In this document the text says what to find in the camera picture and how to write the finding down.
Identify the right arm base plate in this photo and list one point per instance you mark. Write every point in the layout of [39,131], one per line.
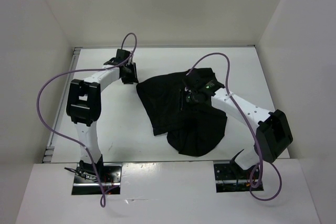
[229,179]

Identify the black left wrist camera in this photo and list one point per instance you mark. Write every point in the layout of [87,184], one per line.
[124,56]

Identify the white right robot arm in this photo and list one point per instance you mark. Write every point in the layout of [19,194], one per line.
[270,130]

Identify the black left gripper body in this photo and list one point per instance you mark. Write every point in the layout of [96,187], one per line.
[129,70]

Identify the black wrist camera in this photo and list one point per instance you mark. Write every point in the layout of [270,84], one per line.
[124,56]
[193,81]

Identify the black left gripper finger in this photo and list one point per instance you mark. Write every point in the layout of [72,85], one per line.
[134,72]
[128,80]

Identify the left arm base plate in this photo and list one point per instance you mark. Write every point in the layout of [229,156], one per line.
[87,184]

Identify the black skirt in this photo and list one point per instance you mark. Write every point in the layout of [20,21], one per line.
[194,131]

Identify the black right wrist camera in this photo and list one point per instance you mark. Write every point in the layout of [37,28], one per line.
[193,81]

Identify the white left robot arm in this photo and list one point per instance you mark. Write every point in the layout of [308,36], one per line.
[84,108]

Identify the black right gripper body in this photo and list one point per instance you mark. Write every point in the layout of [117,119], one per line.
[189,97]

